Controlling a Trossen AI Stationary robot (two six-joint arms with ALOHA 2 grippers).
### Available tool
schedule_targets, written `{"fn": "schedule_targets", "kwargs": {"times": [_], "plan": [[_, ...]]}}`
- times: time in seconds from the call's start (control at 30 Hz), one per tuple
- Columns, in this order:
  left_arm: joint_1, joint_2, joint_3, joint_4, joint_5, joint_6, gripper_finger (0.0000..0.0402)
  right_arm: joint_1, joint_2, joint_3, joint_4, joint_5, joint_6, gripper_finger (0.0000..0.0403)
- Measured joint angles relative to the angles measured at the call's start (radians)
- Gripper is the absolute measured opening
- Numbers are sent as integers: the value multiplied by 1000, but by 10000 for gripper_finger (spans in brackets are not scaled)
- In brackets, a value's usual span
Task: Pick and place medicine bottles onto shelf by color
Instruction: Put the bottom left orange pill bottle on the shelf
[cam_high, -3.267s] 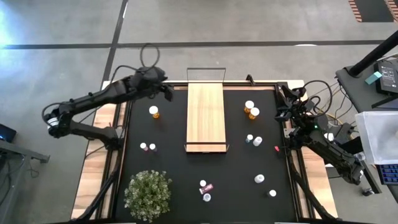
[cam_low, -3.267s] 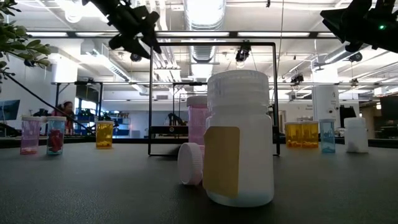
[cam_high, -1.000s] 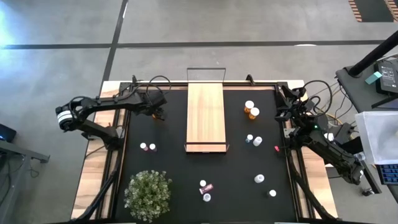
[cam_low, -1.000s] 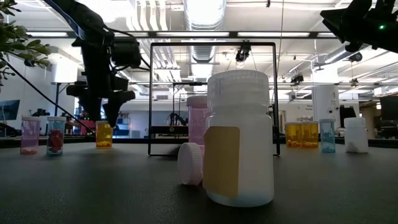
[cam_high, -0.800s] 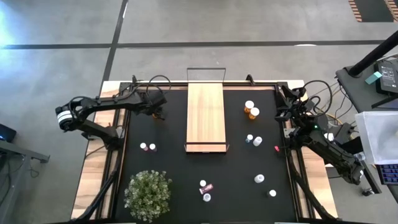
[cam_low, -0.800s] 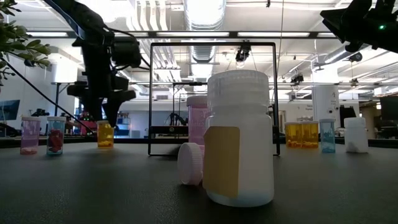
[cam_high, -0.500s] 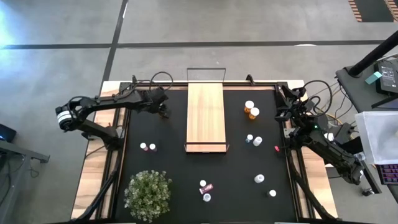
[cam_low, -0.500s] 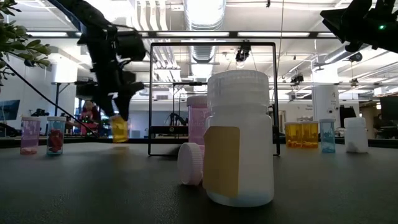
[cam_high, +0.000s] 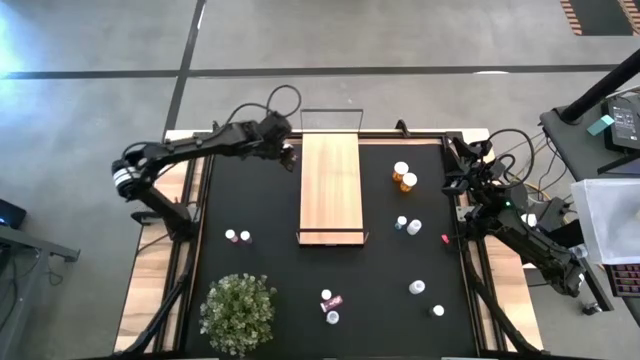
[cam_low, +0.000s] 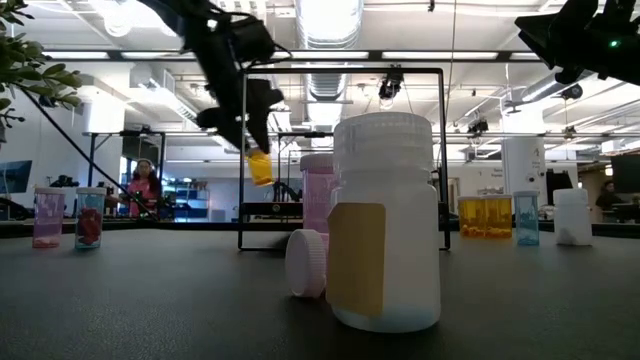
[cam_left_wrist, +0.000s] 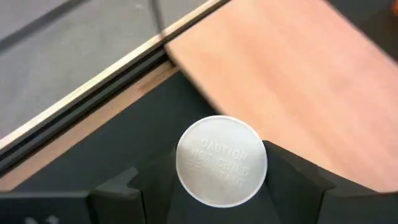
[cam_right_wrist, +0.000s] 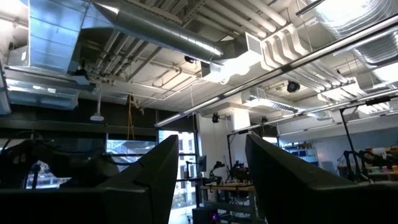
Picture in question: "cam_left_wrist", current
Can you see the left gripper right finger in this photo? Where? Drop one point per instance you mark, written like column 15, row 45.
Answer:
column 295, row 193

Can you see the black aluminium rig frame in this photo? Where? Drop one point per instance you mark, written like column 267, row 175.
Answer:
column 77, row 111

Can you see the orange medicine bottle white cap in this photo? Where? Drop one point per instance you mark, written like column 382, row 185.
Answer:
column 395, row 7
column 221, row 161

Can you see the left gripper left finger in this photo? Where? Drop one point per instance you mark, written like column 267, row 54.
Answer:
column 124, row 202

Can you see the black table mat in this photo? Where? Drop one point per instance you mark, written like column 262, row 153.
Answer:
column 124, row 140

